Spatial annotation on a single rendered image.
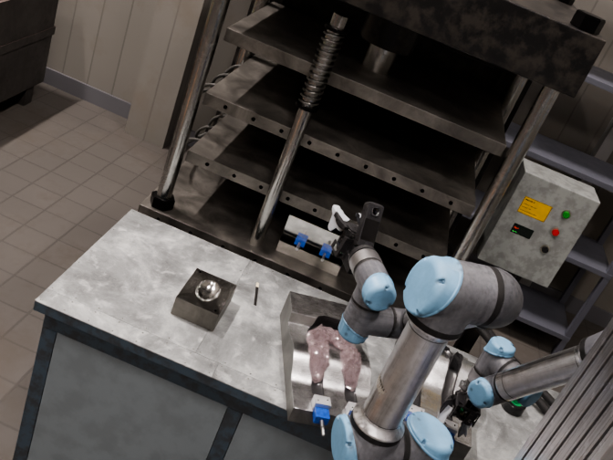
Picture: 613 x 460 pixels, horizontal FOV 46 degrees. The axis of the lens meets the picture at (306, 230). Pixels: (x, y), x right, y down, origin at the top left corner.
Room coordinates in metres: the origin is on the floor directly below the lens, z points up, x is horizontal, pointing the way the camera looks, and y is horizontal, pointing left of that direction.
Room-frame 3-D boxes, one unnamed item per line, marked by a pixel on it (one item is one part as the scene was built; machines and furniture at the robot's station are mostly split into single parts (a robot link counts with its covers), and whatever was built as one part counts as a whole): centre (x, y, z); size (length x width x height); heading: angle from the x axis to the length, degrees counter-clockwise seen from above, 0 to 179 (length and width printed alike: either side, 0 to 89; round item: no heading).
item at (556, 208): (2.67, -0.81, 0.73); 0.30 x 0.22 x 1.47; 88
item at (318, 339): (1.90, -0.23, 0.90); 0.26 x 0.18 x 0.08; 16
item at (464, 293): (1.20, -0.29, 1.41); 0.15 x 0.12 x 0.55; 113
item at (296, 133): (2.54, 0.17, 1.10); 0.05 x 0.05 x 1.30
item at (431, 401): (1.97, -0.58, 0.87); 0.50 x 0.26 x 0.14; 178
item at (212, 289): (1.98, 0.23, 0.83); 0.20 x 0.15 x 0.07; 178
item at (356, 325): (1.45, -0.21, 1.34); 0.11 x 0.08 x 0.11; 113
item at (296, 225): (2.79, -0.06, 0.87); 0.50 x 0.27 x 0.17; 178
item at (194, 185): (2.87, -0.01, 0.75); 1.30 x 0.84 x 0.06; 88
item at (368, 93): (2.93, -0.01, 1.51); 1.10 x 0.70 x 0.05; 88
